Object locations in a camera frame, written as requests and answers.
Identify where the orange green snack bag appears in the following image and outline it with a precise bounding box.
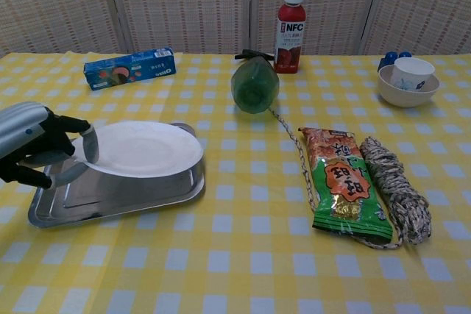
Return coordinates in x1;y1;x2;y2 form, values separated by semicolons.
298;126;394;240

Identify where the silver rectangular metal tray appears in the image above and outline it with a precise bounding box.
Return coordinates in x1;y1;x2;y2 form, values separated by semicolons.
28;121;206;229

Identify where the red juice bottle white cap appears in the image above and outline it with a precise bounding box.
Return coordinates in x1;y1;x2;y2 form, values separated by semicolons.
274;0;308;74

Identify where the cream round bowl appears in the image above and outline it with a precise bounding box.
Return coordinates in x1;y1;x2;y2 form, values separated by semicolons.
378;64;441;108

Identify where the woven bamboo folding screen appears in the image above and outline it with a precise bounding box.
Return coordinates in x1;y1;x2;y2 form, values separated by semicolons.
0;0;471;58

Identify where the speckled rope bundle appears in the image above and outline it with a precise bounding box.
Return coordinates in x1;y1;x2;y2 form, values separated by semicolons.
269;107;432;250

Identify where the green spray bottle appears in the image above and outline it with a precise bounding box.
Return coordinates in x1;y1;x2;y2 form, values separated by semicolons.
230;49;280;115

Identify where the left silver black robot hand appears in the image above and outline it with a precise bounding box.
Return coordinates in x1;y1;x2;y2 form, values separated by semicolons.
0;101;100;190

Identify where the white round plate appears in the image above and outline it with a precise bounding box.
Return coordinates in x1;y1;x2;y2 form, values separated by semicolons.
71;120;205;179

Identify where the blue building block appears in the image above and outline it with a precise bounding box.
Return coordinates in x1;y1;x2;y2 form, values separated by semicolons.
378;50;412;71

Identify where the blue cookie box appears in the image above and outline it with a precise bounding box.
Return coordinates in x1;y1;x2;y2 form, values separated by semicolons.
83;47;177;91

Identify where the white paper cup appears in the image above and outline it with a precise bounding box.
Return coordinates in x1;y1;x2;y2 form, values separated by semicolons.
389;57;436;91

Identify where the yellow white checkered tablecloth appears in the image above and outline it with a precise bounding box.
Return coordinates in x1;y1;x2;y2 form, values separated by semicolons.
0;51;471;314

